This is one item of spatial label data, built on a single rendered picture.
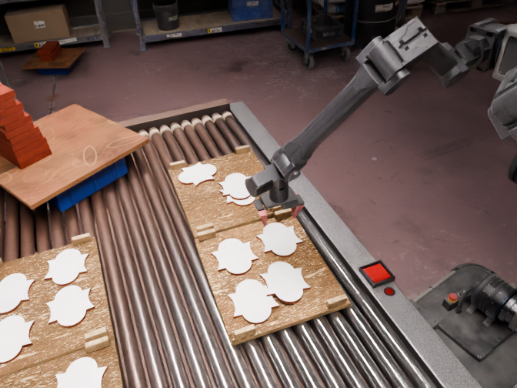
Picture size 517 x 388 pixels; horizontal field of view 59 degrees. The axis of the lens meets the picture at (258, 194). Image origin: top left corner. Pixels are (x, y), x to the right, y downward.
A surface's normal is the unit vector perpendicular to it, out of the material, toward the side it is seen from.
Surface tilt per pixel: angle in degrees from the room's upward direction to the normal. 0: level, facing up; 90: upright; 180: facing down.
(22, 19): 90
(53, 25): 90
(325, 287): 0
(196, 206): 0
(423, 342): 0
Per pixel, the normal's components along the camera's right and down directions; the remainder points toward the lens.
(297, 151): -0.66, 0.21
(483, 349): -0.04, -0.77
